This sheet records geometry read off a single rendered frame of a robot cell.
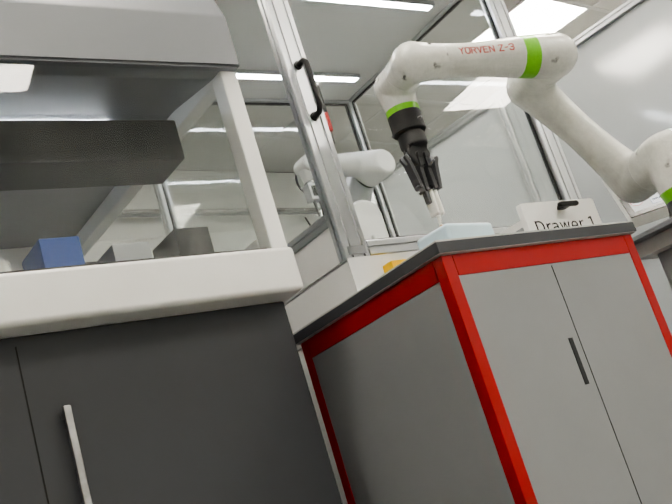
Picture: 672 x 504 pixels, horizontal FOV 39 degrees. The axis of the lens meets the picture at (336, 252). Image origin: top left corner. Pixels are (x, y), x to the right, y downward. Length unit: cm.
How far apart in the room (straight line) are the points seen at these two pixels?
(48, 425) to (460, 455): 79
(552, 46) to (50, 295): 148
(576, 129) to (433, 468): 119
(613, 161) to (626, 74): 168
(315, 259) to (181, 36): 75
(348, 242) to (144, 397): 85
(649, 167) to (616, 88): 178
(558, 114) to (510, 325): 100
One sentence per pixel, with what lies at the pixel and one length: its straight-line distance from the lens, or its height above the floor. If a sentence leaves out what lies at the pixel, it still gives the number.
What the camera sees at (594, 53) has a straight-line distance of 455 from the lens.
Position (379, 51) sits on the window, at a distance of 299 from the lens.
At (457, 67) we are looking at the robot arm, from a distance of 252.
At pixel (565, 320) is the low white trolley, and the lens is 204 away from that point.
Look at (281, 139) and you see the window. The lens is 277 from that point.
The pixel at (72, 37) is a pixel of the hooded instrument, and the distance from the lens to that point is 214.
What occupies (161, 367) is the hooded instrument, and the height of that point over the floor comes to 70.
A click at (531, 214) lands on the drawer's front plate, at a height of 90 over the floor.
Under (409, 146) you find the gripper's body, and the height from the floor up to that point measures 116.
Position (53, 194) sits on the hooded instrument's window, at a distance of 195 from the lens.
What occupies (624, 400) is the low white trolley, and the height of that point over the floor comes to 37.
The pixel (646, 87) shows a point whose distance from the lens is 439.
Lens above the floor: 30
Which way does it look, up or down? 15 degrees up
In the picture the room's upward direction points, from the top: 17 degrees counter-clockwise
